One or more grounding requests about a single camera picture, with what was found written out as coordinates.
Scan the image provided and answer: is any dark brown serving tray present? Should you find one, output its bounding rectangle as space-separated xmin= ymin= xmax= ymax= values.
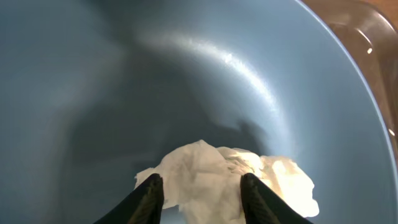
xmin=303 ymin=0 xmax=397 ymax=161

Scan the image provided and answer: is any dark blue plate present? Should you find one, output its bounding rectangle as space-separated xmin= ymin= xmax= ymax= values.
xmin=1 ymin=0 xmax=397 ymax=223

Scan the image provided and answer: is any white tissue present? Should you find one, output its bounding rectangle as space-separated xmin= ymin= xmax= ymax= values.
xmin=136 ymin=140 xmax=320 ymax=224

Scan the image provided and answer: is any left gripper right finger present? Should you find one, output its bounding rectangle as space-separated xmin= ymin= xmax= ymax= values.
xmin=240 ymin=173 xmax=312 ymax=224

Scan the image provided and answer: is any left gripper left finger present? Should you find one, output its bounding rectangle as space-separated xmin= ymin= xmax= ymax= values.
xmin=94 ymin=173 xmax=164 ymax=224

